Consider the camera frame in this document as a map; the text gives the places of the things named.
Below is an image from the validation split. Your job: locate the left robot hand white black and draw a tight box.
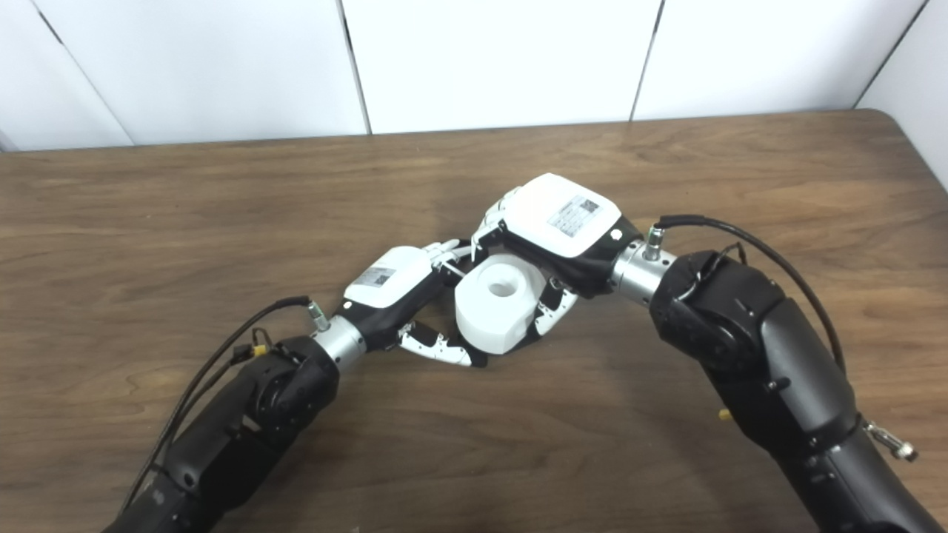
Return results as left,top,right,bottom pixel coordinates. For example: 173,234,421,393
311,241,490,369

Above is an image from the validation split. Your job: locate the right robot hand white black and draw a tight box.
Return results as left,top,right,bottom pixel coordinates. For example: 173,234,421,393
470,172,676,355

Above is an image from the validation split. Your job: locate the round white piece with hole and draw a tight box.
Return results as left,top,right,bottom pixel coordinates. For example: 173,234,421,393
454,254,547,355

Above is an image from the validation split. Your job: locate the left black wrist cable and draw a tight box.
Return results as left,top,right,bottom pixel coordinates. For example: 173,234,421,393
118,296,330,519

